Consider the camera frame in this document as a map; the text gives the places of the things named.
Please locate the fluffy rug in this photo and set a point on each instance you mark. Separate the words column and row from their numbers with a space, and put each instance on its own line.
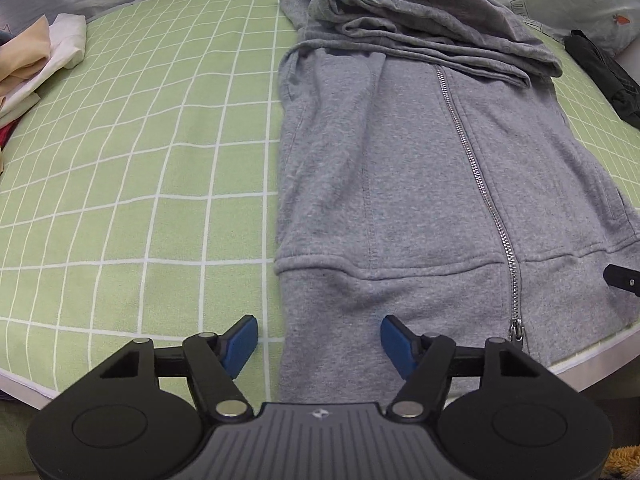
column 626, row 465

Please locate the white folded cloth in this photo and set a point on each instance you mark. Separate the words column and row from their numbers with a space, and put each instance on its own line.
column 67, row 40

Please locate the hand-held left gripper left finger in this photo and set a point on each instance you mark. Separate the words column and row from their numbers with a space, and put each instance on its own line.
column 241, row 345

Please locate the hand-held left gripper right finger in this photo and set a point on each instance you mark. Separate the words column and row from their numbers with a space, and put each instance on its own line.
column 397, row 345

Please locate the red cloth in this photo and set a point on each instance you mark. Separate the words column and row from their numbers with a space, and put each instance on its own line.
column 4, row 139

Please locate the grey zip hoodie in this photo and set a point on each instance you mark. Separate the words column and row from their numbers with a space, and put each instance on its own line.
column 425, row 185

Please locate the beige folded cloth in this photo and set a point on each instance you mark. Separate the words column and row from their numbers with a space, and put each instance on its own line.
column 22, row 60

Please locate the black folded garment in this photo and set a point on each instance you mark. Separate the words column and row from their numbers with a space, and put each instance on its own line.
column 610, row 80

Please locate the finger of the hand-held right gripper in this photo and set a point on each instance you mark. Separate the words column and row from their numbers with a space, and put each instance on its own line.
column 622, row 280

